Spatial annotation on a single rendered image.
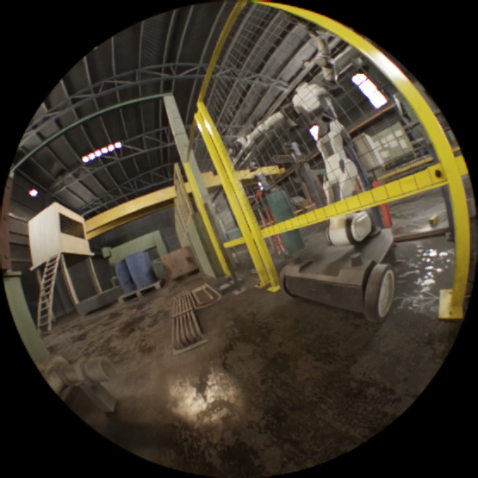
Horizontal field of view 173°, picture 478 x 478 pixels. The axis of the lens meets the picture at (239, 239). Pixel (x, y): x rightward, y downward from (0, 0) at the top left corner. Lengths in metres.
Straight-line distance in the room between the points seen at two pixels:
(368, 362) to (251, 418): 0.35
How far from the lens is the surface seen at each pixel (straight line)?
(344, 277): 0.60
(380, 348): 0.58
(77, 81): 11.42
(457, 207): 0.57
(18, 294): 1.33
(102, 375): 0.68
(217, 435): 0.54
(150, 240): 10.63
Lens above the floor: 0.46
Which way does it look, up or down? 1 degrees down
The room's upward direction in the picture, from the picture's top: 22 degrees counter-clockwise
